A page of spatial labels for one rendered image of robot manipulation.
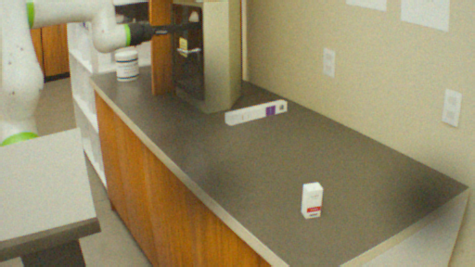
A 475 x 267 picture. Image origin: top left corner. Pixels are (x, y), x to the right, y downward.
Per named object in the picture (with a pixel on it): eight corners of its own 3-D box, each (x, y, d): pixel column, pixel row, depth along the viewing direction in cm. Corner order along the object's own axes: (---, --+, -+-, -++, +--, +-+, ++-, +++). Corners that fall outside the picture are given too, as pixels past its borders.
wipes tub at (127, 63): (134, 73, 250) (134, 49, 245) (142, 78, 240) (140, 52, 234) (114, 78, 244) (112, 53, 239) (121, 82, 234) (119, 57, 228)
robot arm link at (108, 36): (93, 59, 158) (96, 50, 148) (88, 30, 158) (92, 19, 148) (125, 53, 164) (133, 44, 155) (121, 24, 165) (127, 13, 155)
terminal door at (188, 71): (175, 84, 208) (173, 3, 192) (204, 102, 183) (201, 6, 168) (173, 85, 207) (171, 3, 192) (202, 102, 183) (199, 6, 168)
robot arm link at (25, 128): (5, 139, 101) (-5, 82, 106) (0, 164, 111) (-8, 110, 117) (45, 133, 109) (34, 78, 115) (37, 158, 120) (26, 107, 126)
